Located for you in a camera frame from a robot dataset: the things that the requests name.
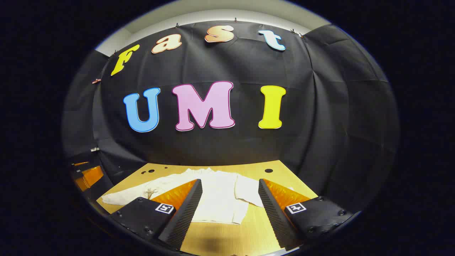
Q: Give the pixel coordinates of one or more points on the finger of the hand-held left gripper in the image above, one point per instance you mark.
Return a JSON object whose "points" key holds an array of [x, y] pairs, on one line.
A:
{"points": [[89, 176]]}

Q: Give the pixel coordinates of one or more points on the black backdrop cloth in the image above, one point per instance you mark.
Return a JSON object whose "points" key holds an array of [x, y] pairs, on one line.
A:
{"points": [[320, 106]]}

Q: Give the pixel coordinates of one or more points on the white sweatshirt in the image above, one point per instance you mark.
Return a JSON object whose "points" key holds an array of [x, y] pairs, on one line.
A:
{"points": [[217, 199]]}

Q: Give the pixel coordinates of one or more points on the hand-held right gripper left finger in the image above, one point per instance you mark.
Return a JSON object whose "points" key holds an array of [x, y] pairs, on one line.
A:
{"points": [[185, 217]]}

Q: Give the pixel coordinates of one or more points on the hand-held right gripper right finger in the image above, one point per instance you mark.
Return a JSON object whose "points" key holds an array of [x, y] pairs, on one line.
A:
{"points": [[273, 213]]}

